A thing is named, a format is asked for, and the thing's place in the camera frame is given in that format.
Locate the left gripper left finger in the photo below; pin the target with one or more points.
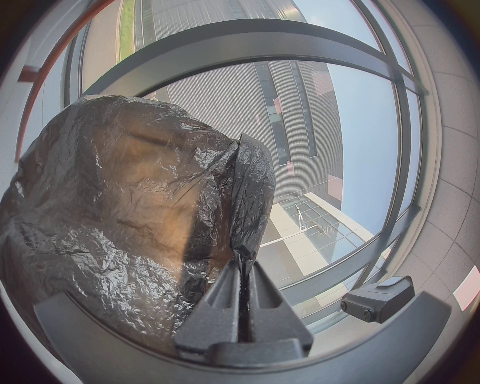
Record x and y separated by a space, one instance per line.
210 322

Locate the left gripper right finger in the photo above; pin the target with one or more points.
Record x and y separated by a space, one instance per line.
279 326

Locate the black plastic bag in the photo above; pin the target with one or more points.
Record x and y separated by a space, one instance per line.
112 195

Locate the white cushioned wooden chair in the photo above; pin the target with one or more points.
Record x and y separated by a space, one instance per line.
29 74

